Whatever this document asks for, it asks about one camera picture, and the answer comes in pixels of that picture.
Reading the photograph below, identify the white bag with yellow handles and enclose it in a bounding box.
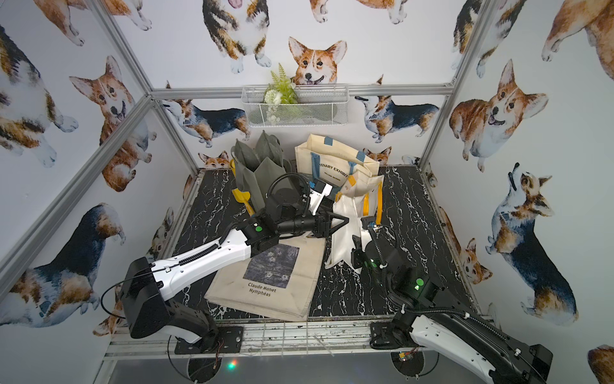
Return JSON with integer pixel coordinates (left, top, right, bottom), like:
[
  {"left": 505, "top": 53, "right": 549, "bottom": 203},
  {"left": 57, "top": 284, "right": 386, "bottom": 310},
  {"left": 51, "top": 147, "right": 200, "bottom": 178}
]
[{"left": 324, "top": 172, "right": 385, "bottom": 274}]

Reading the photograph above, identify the cream canvas bag with print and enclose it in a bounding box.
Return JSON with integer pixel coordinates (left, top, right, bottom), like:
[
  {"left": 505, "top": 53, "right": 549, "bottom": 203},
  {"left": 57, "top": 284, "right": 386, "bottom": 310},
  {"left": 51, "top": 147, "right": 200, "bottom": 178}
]
[{"left": 205, "top": 236, "right": 326, "bottom": 322}]

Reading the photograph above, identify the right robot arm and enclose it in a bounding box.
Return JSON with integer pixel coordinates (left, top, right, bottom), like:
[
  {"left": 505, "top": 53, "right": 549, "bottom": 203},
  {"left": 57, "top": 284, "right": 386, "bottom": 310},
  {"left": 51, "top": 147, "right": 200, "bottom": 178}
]
[{"left": 352, "top": 217, "right": 553, "bottom": 383}]

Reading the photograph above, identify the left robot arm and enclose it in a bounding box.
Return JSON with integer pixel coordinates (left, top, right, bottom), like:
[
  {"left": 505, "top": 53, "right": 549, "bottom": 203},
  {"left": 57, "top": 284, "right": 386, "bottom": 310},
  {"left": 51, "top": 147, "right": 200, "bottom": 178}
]
[{"left": 118, "top": 173, "right": 349, "bottom": 349}]

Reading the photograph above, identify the grey-green canvas bag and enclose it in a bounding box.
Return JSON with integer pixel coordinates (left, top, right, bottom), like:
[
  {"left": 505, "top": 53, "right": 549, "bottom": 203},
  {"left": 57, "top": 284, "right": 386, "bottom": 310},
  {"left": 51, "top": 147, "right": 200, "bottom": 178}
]
[{"left": 231, "top": 131, "right": 293, "bottom": 211}]

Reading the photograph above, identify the yellow plastic toy shovel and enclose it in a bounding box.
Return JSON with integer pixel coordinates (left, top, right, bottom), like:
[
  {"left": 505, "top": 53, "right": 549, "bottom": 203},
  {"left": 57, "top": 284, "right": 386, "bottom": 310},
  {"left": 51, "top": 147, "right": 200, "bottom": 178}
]
[{"left": 230, "top": 160, "right": 255, "bottom": 216}]

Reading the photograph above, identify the artificial green fern plant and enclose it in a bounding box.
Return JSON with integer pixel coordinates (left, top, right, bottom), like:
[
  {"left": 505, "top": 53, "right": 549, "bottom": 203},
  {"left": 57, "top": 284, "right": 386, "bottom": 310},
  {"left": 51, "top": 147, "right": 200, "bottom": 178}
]
[{"left": 263, "top": 64, "right": 300, "bottom": 125}]

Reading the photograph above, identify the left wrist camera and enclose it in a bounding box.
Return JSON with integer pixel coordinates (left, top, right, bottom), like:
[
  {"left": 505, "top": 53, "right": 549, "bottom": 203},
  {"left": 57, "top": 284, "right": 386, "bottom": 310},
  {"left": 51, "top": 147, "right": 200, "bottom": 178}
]
[{"left": 309, "top": 180, "right": 333, "bottom": 215}]

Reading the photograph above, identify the cream bag with blue handles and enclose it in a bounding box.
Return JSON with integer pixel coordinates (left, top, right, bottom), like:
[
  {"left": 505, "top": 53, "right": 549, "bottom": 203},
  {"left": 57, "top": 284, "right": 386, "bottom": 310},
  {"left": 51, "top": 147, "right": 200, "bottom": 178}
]
[{"left": 295, "top": 134, "right": 380, "bottom": 187}]

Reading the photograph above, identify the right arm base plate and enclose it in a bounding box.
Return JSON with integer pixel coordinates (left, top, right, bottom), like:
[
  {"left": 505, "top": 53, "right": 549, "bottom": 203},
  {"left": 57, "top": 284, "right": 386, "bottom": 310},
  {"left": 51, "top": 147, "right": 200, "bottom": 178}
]
[{"left": 369, "top": 321, "right": 418, "bottom": 350}]

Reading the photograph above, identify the white wire mesh basket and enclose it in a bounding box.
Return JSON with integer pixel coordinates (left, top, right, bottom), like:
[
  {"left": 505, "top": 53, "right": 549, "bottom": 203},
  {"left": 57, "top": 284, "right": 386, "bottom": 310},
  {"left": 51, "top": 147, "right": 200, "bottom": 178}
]
[{"left": 241, "top": 85, "right": 350, "bottom": 127}]

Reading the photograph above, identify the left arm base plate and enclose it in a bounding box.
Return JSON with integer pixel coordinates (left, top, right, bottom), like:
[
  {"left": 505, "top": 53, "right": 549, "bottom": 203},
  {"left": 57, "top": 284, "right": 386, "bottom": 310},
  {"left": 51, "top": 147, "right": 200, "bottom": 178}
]
[{"left": 174, "top": 326, "right": 245, "bottom": 355}]

